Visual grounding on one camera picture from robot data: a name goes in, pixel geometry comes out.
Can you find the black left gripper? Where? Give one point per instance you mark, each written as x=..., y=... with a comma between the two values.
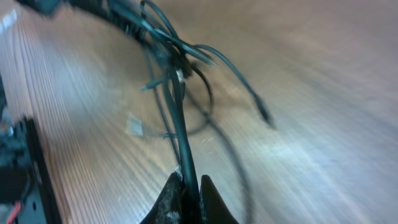
x=43, y=7

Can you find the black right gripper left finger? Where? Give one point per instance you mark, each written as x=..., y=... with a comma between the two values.
x=167, y=208

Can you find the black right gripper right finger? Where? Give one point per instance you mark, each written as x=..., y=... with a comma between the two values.
x=213, y=208

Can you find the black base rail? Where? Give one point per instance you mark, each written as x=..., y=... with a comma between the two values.
x=47, y=196

